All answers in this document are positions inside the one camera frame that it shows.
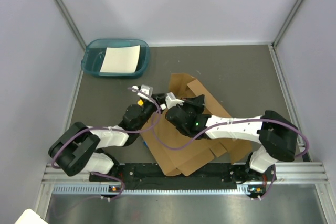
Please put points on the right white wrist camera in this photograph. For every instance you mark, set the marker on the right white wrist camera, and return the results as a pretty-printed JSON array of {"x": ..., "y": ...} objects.
[{"x": 170, "y": 101}]

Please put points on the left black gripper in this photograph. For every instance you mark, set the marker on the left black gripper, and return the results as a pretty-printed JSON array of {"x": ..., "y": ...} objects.
[{"x": 159, "y": 98}]

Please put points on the white box corner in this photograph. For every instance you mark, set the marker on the white box corner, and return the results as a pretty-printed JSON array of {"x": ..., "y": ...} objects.
[{"x": 30, "y": 217}]

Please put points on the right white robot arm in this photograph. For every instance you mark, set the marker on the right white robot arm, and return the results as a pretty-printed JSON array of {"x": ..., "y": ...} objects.
[{"x": 277, "y": 136}]

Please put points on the white paper sheet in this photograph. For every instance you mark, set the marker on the white paper sheet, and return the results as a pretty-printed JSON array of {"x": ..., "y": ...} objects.
[{"x": 121, "y": 59}]

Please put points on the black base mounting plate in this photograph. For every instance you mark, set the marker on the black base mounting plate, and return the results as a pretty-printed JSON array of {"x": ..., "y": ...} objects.
[{"x": 222, "y": 172}]

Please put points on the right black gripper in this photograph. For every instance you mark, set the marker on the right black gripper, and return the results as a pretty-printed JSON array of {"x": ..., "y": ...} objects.
[{"x": 198, "y": 103}]

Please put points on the teal plastic bin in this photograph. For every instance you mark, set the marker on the teal plastic bin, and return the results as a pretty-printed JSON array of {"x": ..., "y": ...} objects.
[{"x": 95, "y": 52}]

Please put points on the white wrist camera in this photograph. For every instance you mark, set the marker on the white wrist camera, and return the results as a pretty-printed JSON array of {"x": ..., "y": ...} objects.
[
  {"x": 170, "y": 101},
  {"x": 143, "y": 91}
]

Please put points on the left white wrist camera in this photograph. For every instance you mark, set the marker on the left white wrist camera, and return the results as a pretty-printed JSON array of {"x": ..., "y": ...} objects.
[{"x": 143, "y": 91}]

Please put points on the brown cardboard box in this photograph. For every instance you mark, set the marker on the brown cardboard box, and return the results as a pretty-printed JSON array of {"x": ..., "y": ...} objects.
[{"x": 176, "y": 153}]

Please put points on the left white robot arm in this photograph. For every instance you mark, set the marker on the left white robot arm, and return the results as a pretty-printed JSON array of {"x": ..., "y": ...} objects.
[{"x": 80, "y": 148}]

